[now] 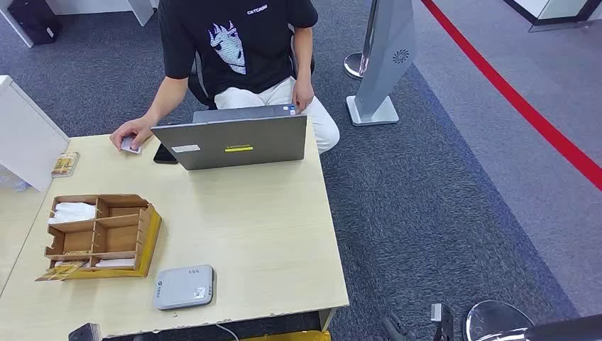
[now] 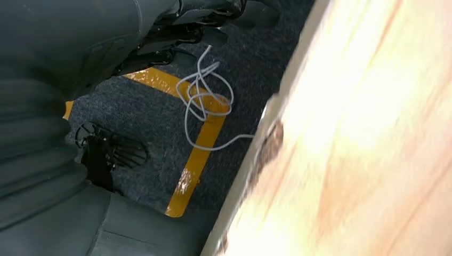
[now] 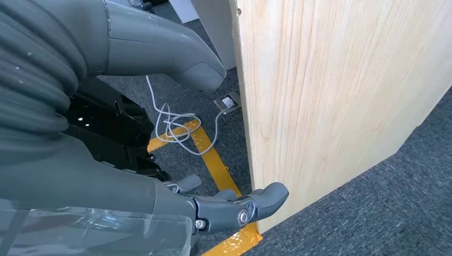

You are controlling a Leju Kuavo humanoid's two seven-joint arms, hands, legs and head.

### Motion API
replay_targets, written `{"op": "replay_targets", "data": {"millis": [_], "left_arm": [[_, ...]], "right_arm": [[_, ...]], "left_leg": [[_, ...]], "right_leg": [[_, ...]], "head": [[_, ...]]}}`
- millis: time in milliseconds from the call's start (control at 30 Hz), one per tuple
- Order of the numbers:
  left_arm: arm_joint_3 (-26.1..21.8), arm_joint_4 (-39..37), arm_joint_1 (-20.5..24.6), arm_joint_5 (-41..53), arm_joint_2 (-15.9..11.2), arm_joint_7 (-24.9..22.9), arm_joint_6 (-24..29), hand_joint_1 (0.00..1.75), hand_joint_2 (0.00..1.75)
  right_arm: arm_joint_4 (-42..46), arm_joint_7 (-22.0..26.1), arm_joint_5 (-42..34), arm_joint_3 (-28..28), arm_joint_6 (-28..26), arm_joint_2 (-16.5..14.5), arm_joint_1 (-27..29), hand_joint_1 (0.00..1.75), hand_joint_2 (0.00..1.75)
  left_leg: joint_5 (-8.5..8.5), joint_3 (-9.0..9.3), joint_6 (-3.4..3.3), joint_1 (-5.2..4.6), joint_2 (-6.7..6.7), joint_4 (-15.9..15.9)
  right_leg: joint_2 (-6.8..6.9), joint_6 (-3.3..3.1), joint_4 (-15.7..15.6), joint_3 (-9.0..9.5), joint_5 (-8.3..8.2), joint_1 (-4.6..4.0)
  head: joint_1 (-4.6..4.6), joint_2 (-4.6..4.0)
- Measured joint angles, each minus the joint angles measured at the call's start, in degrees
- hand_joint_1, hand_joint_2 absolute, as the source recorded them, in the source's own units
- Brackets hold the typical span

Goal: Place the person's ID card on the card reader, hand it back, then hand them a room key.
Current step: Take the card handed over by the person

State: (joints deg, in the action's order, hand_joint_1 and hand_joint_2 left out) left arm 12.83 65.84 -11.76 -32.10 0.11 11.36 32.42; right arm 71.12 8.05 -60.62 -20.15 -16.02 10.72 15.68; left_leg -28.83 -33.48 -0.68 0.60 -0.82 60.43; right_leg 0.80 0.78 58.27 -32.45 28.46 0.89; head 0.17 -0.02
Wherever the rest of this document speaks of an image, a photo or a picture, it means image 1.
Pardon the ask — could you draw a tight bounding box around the grey laptop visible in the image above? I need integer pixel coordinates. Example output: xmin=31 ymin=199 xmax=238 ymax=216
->
xmin=150 ymin=103 xmax=309 ymax=171

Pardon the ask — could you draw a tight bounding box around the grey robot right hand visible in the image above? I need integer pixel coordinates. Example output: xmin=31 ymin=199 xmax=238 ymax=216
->
xmin=381 ymin=313 xmax=417 ymax=341

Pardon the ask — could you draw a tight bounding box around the grey card reader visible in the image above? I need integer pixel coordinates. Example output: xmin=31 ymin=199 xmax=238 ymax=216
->
xmin=153 ymin=264 xmax=215 ymax=311

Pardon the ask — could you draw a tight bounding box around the yellow box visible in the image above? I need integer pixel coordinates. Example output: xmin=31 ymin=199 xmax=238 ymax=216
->
xmin=239 ymin=330 xmax=332 ymax=341

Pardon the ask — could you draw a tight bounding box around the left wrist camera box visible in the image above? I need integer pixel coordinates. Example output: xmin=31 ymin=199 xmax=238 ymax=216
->
xmin=67 ymin=323 xmax=102 ymax=341

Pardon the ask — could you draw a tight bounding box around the person's right hand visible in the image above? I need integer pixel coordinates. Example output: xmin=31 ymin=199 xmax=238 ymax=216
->
xmin=109 ymin=117 xmax=157 ymax=153

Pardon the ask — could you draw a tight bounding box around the person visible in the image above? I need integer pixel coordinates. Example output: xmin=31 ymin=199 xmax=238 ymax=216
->
xmin=109 ymin=0 xmax=341 ymax=156

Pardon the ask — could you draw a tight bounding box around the person's left hand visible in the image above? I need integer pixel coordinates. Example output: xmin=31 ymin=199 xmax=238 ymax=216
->
xmin=291 ymin=77 xmax=315 ymax=114

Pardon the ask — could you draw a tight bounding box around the white counter with black base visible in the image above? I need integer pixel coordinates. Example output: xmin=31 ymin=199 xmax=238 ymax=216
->
xmin=500 ymin=0 xmax=602 ymax=33

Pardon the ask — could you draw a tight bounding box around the chrome stanchion post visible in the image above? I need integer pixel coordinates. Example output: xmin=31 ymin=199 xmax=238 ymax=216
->
xmin=344 ymin=0 xmax=380 ymax=81
xmin=463 ymin=300 xmax=602 ymax=341

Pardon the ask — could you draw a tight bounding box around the clear plastic bottle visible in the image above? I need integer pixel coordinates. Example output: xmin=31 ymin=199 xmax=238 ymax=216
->
xmin=0 ymin=175 xmax=31 ymax=193

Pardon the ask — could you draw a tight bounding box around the white desk frame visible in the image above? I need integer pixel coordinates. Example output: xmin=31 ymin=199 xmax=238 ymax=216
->
xmin=0 ymin=0 xmax=160 ymax=49

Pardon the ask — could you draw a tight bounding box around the white folded cloth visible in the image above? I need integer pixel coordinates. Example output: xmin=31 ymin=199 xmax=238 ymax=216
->
xmin=47 ymin=202 xmax=97 ymax=225

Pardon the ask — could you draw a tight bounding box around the white photo ID card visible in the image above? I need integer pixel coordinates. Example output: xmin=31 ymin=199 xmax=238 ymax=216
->
xmin=120 ymin=135 xmax=143 ymax=155

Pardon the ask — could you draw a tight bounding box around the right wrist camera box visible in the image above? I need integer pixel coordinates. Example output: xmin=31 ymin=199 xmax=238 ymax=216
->
xmin=430 ymin=303 xmax=455 ymax=341

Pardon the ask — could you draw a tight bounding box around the grey kiosk stand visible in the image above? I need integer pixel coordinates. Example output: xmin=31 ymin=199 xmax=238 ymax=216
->
xmin=345 ymin=0 xmax=417 ymax=127

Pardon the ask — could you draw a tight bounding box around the wooden compartment organizer box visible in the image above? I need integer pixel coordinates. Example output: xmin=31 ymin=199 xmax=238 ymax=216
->
xmin=35 ymin=193 xmax=163 ymax=282

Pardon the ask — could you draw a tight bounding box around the black bag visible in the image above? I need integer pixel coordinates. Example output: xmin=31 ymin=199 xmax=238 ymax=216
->
xmin=6 ymin=0 xmax=62 ymax=47

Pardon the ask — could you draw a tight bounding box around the white partition panel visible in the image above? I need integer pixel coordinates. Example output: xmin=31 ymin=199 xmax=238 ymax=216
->
xmin=0 ymin=75 xmax=72 ymax=193

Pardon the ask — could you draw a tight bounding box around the black smartphone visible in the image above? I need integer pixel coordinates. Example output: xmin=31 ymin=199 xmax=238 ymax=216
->
xmin=153 ymin=143 xmax=179 ymax=165

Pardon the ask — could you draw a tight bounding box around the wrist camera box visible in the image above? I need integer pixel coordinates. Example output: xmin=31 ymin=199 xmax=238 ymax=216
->
xmin=67 ymin=323 xmax=102 ymax=341
xmin=430 ymin=303 xmax=455 ymax=341

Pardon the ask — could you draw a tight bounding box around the white cable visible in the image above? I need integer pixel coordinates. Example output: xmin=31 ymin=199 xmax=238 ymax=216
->
xmin=215 ymin=323 xmax=240 ymax=341

